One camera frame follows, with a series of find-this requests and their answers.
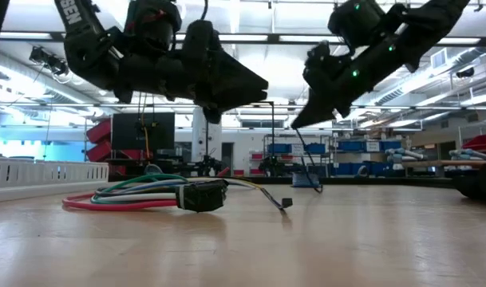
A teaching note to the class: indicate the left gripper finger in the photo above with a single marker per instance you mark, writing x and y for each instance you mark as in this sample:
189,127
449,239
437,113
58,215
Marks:
242,77
238,100

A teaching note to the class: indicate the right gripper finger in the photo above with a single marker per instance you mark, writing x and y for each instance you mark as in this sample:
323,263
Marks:
308,107
322,109

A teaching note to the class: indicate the long black zip tie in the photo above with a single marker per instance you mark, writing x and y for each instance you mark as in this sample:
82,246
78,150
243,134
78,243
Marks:
305,150

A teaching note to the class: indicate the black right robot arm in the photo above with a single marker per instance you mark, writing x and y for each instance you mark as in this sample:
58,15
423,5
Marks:
426,24

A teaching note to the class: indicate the long overhead light bar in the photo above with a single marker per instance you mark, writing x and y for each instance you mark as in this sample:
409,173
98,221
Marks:
246,38

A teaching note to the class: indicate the long shelf of blue bins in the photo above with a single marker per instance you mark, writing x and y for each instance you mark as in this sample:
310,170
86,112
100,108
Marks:
350,146

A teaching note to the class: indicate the metal shelf with blue bins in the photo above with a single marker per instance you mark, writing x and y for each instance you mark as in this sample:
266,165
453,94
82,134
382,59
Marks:
278,148

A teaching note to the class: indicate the white square building column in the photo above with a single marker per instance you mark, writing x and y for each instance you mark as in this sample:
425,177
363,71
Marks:
206,139

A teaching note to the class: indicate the pale blue foam roll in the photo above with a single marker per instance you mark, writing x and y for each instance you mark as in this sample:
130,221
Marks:
404,154
468,154

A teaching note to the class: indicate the black square panel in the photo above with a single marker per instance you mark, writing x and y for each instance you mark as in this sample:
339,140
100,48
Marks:
127,131

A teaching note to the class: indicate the background black robot table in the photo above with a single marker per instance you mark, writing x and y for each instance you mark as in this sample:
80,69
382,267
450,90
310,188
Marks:
167,165

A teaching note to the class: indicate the small black square block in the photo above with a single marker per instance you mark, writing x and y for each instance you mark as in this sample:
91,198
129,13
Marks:
287,203

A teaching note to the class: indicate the rack of red bins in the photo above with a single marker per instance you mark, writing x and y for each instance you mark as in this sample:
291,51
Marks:
99,133

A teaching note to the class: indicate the small black mounted speaker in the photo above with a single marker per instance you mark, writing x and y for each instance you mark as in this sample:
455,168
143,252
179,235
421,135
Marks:
465,72

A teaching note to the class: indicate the red storage bin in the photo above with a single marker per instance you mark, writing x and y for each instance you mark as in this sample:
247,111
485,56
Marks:
476,142

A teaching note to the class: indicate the black background rig frame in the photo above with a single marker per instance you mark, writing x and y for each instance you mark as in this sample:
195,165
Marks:
272,135

